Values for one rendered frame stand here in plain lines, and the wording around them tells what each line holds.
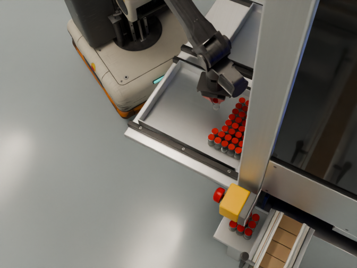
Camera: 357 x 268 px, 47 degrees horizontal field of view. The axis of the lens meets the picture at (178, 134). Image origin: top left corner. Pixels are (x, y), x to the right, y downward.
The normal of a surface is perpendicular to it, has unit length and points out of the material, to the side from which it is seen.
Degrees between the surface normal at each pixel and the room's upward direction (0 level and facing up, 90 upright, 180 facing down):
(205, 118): 0
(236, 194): 0
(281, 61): 90
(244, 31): 0
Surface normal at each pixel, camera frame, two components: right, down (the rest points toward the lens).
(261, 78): -0.50, 0.79
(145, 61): -0.07, -0.45
